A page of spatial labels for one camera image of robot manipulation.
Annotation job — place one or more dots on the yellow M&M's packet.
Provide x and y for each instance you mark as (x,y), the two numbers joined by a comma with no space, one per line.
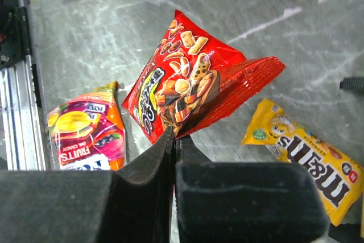
(338,178)

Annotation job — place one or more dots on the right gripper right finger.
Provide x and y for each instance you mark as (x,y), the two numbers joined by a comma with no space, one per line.
(244,202)

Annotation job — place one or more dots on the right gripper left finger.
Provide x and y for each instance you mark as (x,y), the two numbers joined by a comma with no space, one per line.
(133,204)

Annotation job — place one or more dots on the red snack packet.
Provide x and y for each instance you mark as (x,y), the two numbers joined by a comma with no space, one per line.
(193,80)

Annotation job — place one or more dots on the small whiteboard with writing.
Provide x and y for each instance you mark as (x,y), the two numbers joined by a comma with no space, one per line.
(352,84)

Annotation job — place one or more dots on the aluminium rail frame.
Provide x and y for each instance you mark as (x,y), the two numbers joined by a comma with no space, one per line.
(24,141)

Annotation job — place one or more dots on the orange Fox's fruits bag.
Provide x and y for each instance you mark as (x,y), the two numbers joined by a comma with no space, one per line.
(88,132)

